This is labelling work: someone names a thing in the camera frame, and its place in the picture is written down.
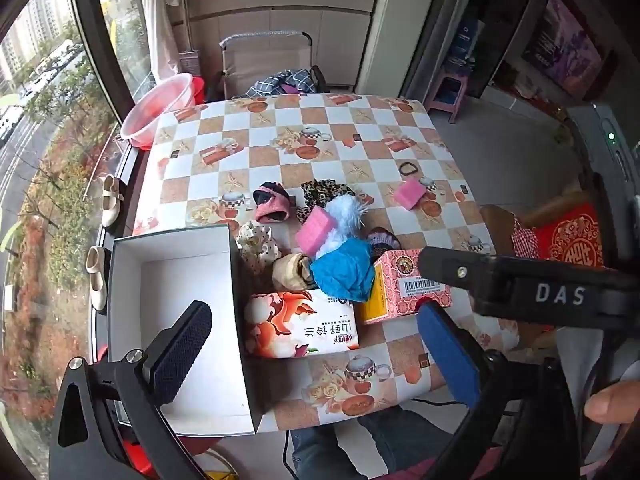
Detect blue cloth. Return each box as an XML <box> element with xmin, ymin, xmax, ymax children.
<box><xmin>310</xmin><ymin>237</ymin><xmax>375</xmax><ymax>302</ymax></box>

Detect beige cloth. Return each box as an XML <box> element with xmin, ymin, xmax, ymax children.
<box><xmin>271</xmin><ymin>252</ymin><xmax>316</xmax><ymax>292</ymax></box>

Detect pink sponge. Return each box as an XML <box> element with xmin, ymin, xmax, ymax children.
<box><xmin>394</xmin><ymin>178</ymin><xmax>426</xmax><ymax>210</ymax></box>
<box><xmin>295</xmin><ymin>206</ymin><xmax>336</xmax><ymax>258</ymax></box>

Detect pink and black sock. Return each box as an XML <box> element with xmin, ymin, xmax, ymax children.
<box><xmin>253</xmin><ymin>182</ymin><xmax>291</xmax><ymax>223</ymax></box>

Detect person's right hand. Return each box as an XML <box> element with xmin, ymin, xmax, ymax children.
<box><xmin>584</xmin><ymin>382</ymin><xmax>640</xmax><ymax>425</ymax></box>

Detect red embroidered cushion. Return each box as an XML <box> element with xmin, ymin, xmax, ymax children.
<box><xmin>533</xmin><ymin>203</ymin><xmax>604</xmax><ymax>268</ymax></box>

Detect white open cardboard box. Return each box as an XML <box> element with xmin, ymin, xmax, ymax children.
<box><xmin>106</xmin><ymin>224</ymin><xmax>262</xmax><ymax>438</ymax></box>

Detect pink patterned carton box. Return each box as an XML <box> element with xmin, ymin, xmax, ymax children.
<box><xmin>357</xmin><ymin>249</ymin><xmax>451</xmax><ymax>325</ymax></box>

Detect person's jeans legs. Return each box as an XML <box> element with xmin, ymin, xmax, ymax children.
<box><xmin>290</xmin><ymin>404</ymin><xmax>455</xmax><ymax>480</ymax></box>

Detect red checkered cloth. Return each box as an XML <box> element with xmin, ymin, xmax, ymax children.
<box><xmin>511</xmin><ymin>216</ymin><xmax>539</xmax><ymax>259</ymax></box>

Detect white shoe lower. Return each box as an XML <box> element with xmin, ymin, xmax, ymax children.
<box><xmin>86</xmin><ymin>246</ymin><xmax>107</xmax><ymax>312</ymax></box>

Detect white shoe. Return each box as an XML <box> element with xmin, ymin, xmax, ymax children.
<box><xmin>86</xmin><ymin>246</ymin><xmax>107</xmax><ymax>312</ymax></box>
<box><xmin>101</xmin><ymin>174</ymin><xmax>124</xmax><ymax>229</ymax></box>

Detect wooden chair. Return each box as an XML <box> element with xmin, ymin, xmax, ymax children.
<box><xmin>480</xmin><ymin>191</ymin><xmax>590</xmax><ymax>349</ymax></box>

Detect polka dot white scrunchie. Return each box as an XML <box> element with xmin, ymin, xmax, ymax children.
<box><xmin>235</xmin><ymin>221</ymin><xmax>282</xmax><ymax>275</ymax></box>

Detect white shoe upper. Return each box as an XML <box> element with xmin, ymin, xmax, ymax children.
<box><xmin>101</xmin><ymin>174</ymin><xmax>124</xmax><ymax>229</ymax></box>

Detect white fluffy plush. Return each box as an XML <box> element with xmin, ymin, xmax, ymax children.
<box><xmin>316</xmin><ymin>194</ymin><xmax>367</xmax><ymax>259</ymax></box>

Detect checkered patterned tablecloth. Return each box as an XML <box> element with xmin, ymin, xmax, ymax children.
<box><xmin>134</xmin><ymin>94</ymin><xmax>495</xmax><ymax>432</ymax></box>

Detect leopard print scrunchie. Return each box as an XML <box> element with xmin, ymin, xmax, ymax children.
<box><xmin>296</xmin><ymin>179</ymin><xmax>356</xmax><ymax>224</ymax></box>

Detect pink plastic basin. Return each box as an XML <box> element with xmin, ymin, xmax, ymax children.
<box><xmin>120</xmin><ymin>73</ymin><xmax>194</xmax><ymax>150</ymax></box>

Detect pink plastic stool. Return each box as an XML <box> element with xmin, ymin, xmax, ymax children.
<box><xmin>424</xmin><ymin>68</ymin><xmax>469</xmax><ymax>124</ymax></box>

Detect plaid clothing on chair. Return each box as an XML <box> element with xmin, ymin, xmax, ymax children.
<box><xmin>245</xmin><ymin>68</ymin><xmax>317</xmax><ymax>98</ymax></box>

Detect grey folding chair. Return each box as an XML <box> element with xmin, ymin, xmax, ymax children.
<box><xmin>219</xmin><ymin>30</ymin><xmax>314</xmax><ymax>99</ymax></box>

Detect white cabinet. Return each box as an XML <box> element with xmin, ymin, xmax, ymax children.
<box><xmin>189</xmin><ymin>0</ymin><xmax>378</xmax><ymax>90</ymax></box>

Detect white curtain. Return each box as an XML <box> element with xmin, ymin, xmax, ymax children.
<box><xmin>141</xmin><ymin>0</ymin><xmax>179</xmax><ymax>84</ymax></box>

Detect wall television screen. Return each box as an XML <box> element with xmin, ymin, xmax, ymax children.
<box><xmin>521</xmin><ymin>0</ymin><xmax>620</xmax><ymax>101</ymax></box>

